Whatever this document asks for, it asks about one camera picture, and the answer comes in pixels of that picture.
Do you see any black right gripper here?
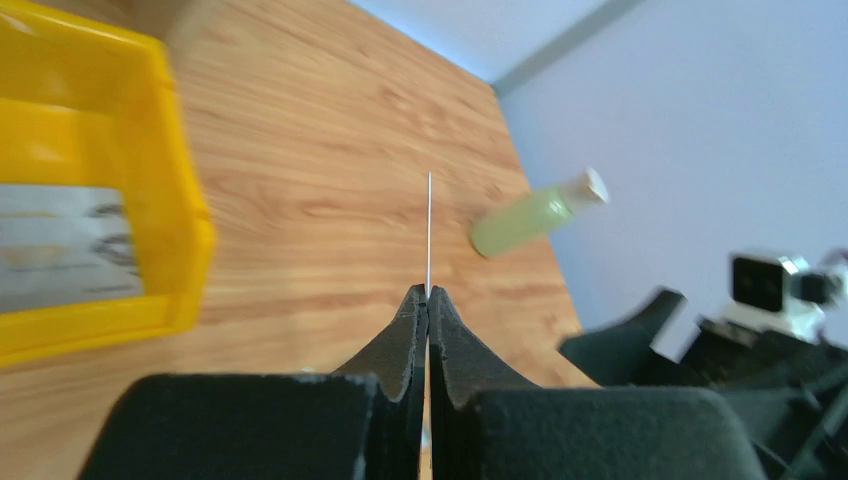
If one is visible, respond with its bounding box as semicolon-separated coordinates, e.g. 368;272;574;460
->
559;289;847;479

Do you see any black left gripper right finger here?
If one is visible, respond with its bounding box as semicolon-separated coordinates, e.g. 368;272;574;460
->
428;287;764;479

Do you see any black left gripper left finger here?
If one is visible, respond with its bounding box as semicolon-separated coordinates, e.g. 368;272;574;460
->
80;285;428;479

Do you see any silver card in yellow bin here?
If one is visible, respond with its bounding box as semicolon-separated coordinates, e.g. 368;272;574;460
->
1;184;144;313

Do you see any green liquid bottle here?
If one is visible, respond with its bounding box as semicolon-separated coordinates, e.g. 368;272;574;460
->
470;168;610;258

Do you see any yellow plastic bin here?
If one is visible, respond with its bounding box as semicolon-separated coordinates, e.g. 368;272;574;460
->
1;1;214;366

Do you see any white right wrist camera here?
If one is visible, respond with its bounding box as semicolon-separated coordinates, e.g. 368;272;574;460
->
720;248;847;343

